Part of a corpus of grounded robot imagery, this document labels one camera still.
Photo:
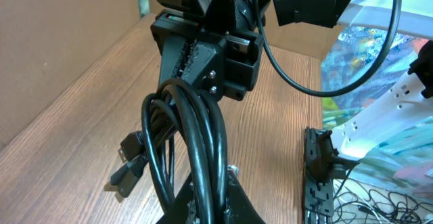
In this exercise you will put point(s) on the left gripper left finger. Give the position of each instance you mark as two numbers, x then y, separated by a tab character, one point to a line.
184	210

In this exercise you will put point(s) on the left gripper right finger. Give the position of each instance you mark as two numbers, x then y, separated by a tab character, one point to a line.
239	209

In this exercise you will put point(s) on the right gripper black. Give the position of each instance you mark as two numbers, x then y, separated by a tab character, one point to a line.
225	64

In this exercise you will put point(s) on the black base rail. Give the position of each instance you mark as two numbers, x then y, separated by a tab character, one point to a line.
322	164

